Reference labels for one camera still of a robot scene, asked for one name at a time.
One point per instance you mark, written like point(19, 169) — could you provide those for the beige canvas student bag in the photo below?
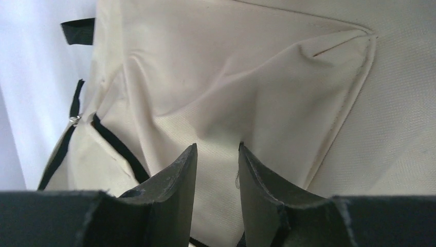
point(337, 97)

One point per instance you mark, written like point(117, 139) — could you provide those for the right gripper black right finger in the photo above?
point(279, 213)

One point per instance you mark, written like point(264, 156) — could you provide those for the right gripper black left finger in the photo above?
point(157, 212)

